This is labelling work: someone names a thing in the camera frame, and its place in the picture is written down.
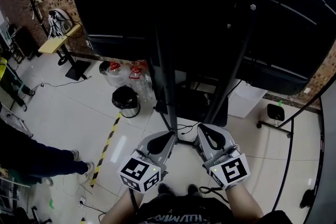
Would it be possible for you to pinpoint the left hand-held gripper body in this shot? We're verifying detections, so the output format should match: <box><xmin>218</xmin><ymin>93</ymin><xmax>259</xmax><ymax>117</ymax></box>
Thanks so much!
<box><xmin>117</xmin><ymin>151</ymin><xmax>169</xmax><ymax>194</ymax></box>

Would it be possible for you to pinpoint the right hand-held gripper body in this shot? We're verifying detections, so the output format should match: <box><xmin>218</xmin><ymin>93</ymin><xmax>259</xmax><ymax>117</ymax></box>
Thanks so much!
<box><xmin>202</xmin><ymin>144</ymin><xmax>250</xmax><ymax>190</ymax></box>

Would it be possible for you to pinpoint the person's left forearm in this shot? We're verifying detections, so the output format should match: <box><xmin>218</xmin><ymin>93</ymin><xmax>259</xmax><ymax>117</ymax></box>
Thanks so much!
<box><xmin>101</xmin><ymin>188</ymin><xmax>144</xmax><ymax>224</ymax></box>

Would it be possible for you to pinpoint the person's right forearm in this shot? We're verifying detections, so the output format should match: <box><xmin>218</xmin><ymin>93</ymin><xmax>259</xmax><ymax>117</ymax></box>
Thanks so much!
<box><xmin>227</xmin><ymin>183</ymin><xmax>265</xmax><ymax>224</ymax></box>

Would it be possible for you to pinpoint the person's left black shoe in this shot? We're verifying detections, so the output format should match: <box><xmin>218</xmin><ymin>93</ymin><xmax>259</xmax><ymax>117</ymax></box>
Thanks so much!
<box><xmin>157</xmin><ymin>183</ymin><xmax>171</xmax><ymax>195</ymax></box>

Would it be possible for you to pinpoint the small white bin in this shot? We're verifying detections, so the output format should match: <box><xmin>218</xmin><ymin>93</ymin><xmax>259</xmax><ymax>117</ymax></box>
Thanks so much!
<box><xmin>266</xmin><ymin>103</ymin><xmax>286</xmax><ymax>126</ymax></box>

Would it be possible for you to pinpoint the person's black shirt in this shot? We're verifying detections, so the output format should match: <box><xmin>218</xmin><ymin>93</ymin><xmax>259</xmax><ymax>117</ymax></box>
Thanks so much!
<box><xmin>136</xmin><ymin>193</ymin><xmax>292</xmax><ymax>224</ymax></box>

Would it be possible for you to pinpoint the clear red-capped water bottle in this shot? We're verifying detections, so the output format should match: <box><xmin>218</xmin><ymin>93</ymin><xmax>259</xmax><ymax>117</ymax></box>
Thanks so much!
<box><xmin>106</xmin><ymin>61</ymin><xmax>127</xmax><ymax>87</ymax></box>
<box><xmin>128</xmin><ymin>65</ymin><xmax>154</xmax><ymax>102</ymax></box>

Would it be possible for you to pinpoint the black metal television stand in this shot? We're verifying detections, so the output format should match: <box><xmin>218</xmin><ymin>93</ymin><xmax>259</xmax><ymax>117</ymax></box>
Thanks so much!
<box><xmin>146</xmin><ymin>0</ymin><xmax>266</xmax><ymax>147</ymax></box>

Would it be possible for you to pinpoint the dark bin with bag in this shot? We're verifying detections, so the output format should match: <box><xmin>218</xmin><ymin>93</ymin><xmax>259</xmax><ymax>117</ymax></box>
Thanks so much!
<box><xmin>99</xmin><ymin>60</ymin><xmax>111</xmax><ymax>76</ymax></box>

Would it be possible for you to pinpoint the whiteboard on black stand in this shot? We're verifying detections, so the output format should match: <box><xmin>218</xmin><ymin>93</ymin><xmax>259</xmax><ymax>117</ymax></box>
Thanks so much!
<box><xmin>257</xmin><ymin>73</ymin><xmax>336</xmax><ymax>224</ymax></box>

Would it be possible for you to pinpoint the black office chair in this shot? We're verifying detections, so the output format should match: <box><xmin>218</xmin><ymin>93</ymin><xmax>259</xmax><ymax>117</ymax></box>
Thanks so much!
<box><xmin>13</xmin><ymin>206</ymin><xmax>53</xmax><ymax>224</ymax></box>

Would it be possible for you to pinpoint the light wooden standing desk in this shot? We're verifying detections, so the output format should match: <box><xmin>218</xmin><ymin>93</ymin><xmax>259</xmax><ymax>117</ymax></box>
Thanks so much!
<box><xmin>38</xmin><ymin>24</ymin><xmax>91</xmax><ymax>81</ymax></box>

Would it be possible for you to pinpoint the large black television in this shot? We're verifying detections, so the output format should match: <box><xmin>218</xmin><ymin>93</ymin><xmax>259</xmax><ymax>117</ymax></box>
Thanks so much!
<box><xmin>64</xmin><ymin>0</ymin><xmax>336</xmax><ymax>96</ymax></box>

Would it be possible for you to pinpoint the white rounded device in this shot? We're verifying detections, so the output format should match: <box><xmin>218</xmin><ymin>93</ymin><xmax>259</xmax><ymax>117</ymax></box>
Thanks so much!
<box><xmin>48</xmin><ymin>8</ymin><xmax>73</xmax><ymax>37</ymax></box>

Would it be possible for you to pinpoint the dark low cabinet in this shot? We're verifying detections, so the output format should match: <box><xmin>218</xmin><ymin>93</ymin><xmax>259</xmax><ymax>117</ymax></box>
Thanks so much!
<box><xmin>13</xmin><ymin>26</ymin><xmax>43</xmax><ymax>61</ymax></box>

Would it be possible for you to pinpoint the black coat rack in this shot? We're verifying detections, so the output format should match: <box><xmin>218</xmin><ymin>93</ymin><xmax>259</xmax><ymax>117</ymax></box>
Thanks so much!
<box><xmin>23</xmin><ymin>0</ymin><xmax>69</xmax><ymax>66</ymax></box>

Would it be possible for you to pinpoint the short black cable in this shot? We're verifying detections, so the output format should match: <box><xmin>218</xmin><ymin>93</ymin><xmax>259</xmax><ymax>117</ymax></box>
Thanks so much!
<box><xmin>177</xmin><ymin>123</ymin><xmax>200</xmax><ymax>136</ymax></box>

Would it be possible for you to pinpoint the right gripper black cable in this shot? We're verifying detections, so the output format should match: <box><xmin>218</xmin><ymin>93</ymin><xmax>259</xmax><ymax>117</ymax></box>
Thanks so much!
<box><xmin>198</xmin><ymin>186</ymin><xmax>229</xmax><ymax>204</ymax></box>

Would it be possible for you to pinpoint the black power strip cable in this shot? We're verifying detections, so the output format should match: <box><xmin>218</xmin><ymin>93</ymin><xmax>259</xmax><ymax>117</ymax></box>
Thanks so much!
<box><xmin>83</xmin><ymin>201</ymin><xmax>106</xmax><ymax>221</ymax></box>

